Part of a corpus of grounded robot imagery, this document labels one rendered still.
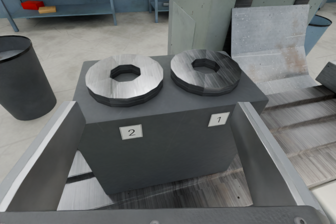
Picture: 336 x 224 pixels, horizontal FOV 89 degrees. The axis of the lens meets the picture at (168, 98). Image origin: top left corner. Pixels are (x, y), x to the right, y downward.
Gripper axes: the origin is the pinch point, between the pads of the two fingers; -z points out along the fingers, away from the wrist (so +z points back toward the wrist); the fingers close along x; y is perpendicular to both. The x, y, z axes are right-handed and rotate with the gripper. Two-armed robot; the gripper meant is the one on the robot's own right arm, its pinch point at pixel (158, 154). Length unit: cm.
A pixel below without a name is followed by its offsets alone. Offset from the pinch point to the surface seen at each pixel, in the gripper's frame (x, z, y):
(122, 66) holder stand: 4.7, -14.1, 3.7
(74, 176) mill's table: 15.4, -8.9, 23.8
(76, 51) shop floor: 126, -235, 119
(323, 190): -36.3, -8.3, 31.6
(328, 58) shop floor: -260, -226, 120
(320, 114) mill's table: -41, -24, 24
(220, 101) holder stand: -6.8, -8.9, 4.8
